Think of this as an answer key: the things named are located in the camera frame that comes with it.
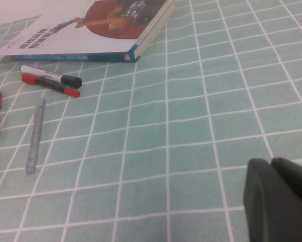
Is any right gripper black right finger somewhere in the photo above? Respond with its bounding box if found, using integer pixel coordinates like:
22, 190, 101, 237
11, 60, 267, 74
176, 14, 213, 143
271, 157, 302, 210

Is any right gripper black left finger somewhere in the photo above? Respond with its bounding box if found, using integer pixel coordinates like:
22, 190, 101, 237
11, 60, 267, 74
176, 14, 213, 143
243, 158, 302, 242

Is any grey pen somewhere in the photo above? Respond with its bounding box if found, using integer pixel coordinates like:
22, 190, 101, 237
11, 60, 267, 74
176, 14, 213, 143
25, 97, 47, 175

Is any red and black pen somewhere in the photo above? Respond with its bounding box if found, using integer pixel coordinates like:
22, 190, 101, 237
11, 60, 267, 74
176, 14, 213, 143
21, 73, 81, 98

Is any green checkered tablecloth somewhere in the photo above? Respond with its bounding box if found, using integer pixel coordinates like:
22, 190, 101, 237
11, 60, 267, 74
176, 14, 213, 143
0, 0, 302, 242

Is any robot cover book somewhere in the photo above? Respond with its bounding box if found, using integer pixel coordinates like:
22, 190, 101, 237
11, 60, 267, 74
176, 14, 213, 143
0, 0, 178, 63

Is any white marker with black cap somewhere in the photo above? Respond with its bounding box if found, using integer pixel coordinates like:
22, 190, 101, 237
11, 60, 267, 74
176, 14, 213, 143
19, 65, 83, 89

